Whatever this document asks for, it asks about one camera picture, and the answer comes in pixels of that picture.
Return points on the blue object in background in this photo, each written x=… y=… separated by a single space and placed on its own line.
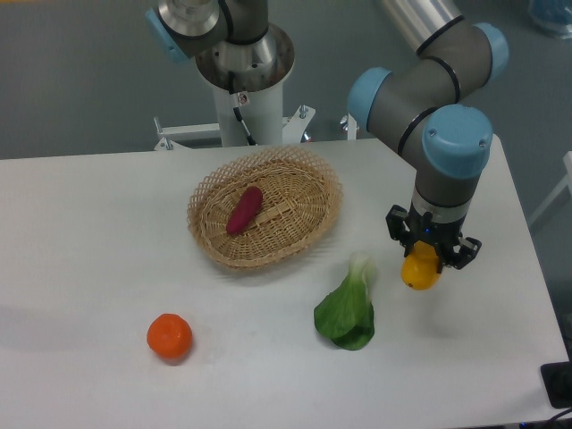
x=552 y=16

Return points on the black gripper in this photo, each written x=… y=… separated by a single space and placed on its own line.
x=454 y=250

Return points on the woven wicker basket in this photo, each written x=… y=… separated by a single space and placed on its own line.
x=301 y=200

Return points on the purple sweet potato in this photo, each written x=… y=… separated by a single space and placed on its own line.
x=245 y=211

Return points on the white frame at right edge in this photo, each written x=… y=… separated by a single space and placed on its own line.
x=555 y=199

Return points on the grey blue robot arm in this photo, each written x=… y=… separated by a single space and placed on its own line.
x=418 y=114

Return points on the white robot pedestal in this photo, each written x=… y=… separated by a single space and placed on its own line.
x=243 y=118

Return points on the green bok choy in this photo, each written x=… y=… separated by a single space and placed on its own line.
x=346 y=315

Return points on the orange tangerine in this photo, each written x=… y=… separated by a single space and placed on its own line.
x=170 y=336

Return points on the black device at table edge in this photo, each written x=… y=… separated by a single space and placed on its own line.
x=557 y=383

